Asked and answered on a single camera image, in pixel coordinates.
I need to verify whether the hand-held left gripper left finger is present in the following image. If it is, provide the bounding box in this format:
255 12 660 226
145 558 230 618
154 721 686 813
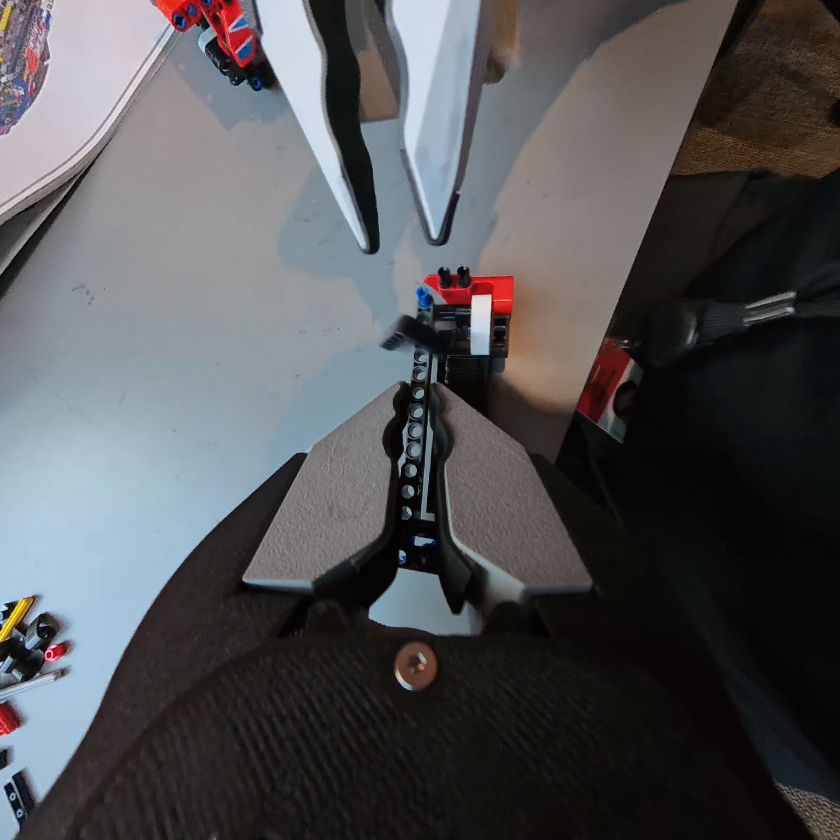
242 382 408 602

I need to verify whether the grey desk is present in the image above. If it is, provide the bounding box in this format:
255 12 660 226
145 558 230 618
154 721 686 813
0 0 742 840

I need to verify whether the pile of small brick pieces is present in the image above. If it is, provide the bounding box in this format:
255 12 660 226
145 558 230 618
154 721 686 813
0 595 73 815

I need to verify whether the open instruction booklet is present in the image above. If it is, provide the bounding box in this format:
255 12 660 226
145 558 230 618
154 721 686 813
0 0 178 270

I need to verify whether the black angled brick piece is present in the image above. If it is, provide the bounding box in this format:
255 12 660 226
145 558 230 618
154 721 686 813
381 313 434 353

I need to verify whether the red badge card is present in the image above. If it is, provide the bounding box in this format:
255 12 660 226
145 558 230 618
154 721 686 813
575 338 644 441

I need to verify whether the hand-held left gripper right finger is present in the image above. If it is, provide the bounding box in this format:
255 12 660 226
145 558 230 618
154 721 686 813
431 382 594 620

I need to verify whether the red black toy race car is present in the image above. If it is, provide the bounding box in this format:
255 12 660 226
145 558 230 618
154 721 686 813
151 0 277 90

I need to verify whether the small toy brick assembly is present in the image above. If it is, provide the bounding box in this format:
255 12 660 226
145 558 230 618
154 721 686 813
381 267 515 572

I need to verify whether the person's black clothing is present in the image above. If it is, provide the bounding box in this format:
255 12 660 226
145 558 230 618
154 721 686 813
565 171 840 840

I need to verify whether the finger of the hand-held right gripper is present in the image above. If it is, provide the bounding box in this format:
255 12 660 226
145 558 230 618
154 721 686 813
254 0 384 256
385 0 489 248

